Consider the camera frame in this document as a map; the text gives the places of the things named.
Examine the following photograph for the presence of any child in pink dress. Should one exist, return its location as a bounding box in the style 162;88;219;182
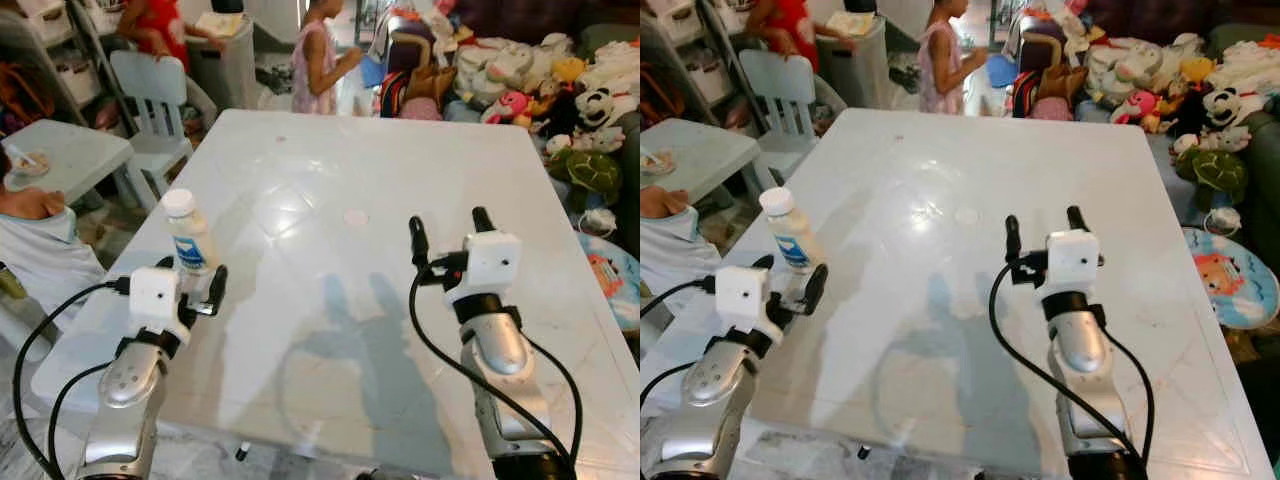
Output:
290;0;366;116
918;0;991;116

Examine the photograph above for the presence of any large white plush toy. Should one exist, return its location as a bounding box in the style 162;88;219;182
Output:
455;38;561;101
1085;38;1201;101

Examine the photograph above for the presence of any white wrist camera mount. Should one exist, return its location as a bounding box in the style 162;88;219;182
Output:
128;265;187;333
715;265;774;333
1045;230;1104;301
462;232;524;303

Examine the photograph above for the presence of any small grey plastic table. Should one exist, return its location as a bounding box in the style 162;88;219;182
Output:
0;118;137;211
640;118;763;201

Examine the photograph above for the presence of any white shelving rack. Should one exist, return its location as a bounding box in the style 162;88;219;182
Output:
640;0;746;126
0;0;113;129

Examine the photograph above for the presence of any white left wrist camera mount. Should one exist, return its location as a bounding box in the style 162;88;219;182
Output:
128;265;187;333
715;265;774;333

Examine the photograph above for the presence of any black white plush toy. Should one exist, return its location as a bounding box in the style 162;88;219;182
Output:
575;88;627;131
1200;88;1253;131

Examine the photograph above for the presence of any person in grey shirt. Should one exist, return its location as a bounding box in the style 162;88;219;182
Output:
640;185;703;331
0;185;107;331

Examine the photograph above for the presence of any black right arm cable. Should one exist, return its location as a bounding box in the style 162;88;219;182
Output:
988;260;1157;473
408;262;583;473

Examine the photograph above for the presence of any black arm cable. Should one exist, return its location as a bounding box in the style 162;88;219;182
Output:
640;275;719;480
408;262;583;473
12;278;133;480
988;260;1157;473

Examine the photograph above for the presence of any brown bag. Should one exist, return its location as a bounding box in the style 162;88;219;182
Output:
1035;64;1087;101
405;62;458;101

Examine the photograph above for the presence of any white capped drink bottle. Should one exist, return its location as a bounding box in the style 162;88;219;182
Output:
162;188;217;301
758;187;817;301

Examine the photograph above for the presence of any pink plush toy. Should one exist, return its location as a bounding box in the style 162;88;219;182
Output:
1110;90;1163;133
482;90;533;127

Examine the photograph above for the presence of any light blue child chair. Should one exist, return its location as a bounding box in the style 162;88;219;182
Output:
740;50;833;196
108;50;197;206

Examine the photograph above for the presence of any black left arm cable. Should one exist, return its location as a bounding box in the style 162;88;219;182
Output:
640;275;719;480
12;278;133;480

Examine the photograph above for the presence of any grey cabinet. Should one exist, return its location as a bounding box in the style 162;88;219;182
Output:
822;14;891;109
188;14;259;111

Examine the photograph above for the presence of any round blue cartoon cushion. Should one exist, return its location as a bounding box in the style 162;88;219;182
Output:
1180;228;1280;333
575;232;641;333

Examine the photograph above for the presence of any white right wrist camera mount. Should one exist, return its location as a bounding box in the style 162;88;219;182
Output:
462;232;524;303
1045;230;1104;301

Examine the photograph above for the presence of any person in red dress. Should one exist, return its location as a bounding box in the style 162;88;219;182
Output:
118;0;223;63
745;0;853;71

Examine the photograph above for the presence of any dark green sofa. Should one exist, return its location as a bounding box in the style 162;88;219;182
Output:
1240;110;1280;271
608;110;641;263

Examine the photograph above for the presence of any green turtle plush toy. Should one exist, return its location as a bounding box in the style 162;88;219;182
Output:
1174;147;1251;211
547;147;624;209

